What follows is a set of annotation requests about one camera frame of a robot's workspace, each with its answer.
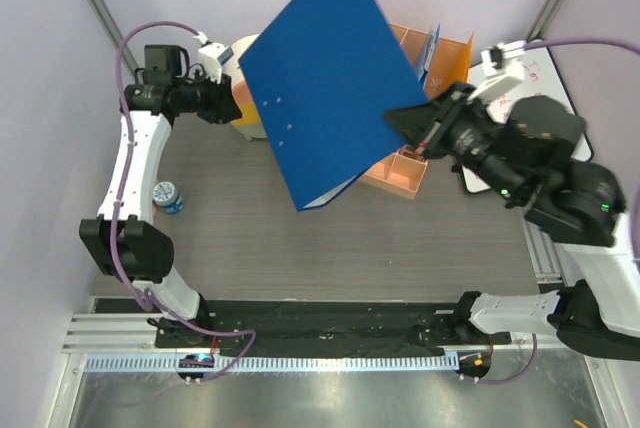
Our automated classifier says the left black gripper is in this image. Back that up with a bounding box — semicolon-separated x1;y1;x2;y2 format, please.
175;68;245;125

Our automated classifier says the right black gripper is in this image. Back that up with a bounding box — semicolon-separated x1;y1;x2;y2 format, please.
385;79;527;203

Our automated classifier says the white arched drawer cabinet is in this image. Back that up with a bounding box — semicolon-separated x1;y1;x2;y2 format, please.
223;34;267;141

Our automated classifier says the orange desk file organizer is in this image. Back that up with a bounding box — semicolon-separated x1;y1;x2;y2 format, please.
359;22;471;200

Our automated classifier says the light blue thin folder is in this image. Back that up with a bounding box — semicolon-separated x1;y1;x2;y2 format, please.
414;24;441;90

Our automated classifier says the blue ring binder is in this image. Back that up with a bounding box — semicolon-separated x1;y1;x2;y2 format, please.
239;0;427;211

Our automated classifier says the orange folder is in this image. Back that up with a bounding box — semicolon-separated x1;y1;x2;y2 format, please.
425;34;474;98

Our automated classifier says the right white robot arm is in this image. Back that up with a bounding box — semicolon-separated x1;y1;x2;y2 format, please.
384;82;639;361

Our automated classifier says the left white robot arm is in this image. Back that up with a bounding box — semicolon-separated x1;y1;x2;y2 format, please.
79;42;241;347

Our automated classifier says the small blue-label bottle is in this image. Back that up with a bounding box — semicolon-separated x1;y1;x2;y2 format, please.
152;181;184;215

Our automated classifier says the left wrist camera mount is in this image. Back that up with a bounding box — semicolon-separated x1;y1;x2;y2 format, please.
194;31;234;84

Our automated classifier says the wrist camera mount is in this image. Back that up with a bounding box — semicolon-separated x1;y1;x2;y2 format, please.
469;40;526;104
194;31;234;84

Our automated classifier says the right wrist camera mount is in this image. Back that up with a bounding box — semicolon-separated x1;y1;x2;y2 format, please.
469;40;526;104

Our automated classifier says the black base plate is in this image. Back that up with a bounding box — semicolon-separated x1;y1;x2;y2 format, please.
153;299;512;349

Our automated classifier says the perforated cable tray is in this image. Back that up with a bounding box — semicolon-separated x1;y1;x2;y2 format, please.
84;352;459;374

